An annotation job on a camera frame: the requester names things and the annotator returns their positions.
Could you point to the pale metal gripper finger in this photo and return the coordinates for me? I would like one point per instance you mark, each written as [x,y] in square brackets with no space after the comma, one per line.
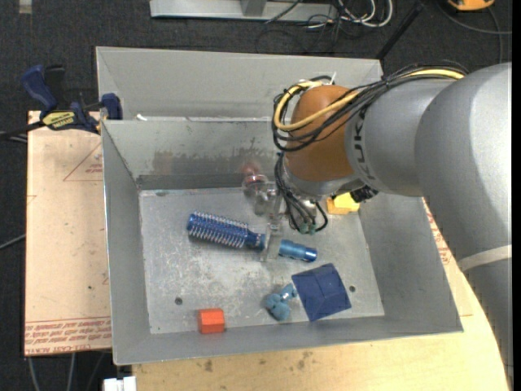
[272,244]

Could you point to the blue hairbrush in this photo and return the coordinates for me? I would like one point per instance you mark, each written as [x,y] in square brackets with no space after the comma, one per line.
[217,229]

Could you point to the light blue fuzzy toy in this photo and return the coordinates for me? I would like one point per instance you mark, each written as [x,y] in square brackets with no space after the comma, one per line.
[278,306]

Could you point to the dark blue box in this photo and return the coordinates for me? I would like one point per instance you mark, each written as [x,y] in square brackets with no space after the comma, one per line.
[321,291]

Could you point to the yellow block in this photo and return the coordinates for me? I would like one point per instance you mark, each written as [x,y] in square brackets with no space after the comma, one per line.
[344,206]

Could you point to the grey metal bin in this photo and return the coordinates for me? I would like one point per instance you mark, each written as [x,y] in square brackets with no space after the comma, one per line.
[195,283]

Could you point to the orange block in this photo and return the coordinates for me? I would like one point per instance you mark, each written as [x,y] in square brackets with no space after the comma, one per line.
[211,321]

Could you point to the brown cardboard board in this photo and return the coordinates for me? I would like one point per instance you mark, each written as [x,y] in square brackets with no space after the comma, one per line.
[65,238]

